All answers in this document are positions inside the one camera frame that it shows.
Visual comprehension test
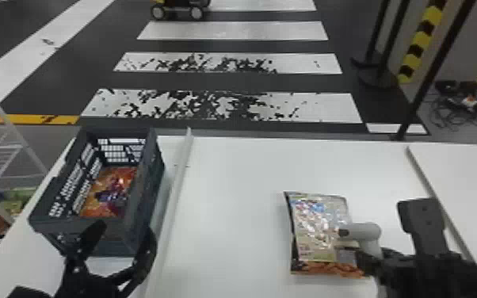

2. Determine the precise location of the black wheeled cart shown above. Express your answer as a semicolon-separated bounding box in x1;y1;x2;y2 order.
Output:
150;0;212;21

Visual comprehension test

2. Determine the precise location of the yellow snack packet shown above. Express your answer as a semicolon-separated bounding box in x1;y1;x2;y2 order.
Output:
283;190;366;279

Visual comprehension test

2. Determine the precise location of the yellow black striped post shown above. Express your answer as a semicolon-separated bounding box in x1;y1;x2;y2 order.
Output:
396;0;447;86

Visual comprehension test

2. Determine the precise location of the black cable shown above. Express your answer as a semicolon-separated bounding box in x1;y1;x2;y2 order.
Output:
429;78;477;131

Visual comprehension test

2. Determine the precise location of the orange snack packet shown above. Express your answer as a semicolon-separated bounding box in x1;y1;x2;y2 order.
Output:
78;166;139;220

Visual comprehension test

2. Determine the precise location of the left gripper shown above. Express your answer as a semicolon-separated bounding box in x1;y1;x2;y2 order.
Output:
54;219;158;298

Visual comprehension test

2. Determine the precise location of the hand scanner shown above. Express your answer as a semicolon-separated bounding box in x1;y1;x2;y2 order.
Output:
337;221;386;260

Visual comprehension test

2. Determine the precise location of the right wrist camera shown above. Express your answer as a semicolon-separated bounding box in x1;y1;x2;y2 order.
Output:
396;197;450;257

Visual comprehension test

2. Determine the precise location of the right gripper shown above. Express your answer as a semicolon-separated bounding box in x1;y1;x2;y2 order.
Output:
353;246;419;298

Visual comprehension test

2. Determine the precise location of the black crate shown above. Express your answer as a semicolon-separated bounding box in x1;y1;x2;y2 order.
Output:
28;126;166;258

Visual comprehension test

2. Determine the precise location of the green snack packet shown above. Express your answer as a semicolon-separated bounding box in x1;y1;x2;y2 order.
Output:
0;188;38;214

